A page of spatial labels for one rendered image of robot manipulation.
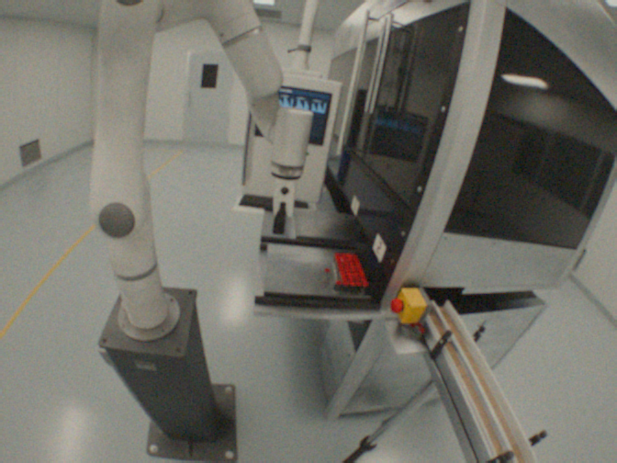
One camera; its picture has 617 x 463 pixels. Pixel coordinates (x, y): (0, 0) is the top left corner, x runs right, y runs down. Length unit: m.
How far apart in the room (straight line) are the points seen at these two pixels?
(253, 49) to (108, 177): 0.36
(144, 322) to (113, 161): 0.43
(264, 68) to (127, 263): 0.50
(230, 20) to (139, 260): 0.52
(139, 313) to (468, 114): 0.92
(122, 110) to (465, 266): 0.93
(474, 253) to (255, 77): 0.74
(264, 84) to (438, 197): 0.46
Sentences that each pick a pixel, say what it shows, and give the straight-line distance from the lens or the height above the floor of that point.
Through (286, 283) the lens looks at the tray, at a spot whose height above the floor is 0.88.
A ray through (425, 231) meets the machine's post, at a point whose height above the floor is 1.20.
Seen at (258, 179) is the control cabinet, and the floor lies 0.91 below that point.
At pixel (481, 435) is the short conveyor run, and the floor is 0.93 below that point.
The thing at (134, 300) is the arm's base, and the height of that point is 0.98.
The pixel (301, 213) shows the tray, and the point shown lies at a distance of 1.32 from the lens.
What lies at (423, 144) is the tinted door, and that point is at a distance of 0.78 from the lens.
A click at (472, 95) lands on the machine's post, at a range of 0.66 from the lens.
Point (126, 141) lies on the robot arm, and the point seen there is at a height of 1.36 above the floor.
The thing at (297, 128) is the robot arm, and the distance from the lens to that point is 0.61.
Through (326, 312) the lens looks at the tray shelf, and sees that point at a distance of 0.82.
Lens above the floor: 1.46
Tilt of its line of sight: 29 degrees down
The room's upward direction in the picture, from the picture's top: 11 degrees clockwise
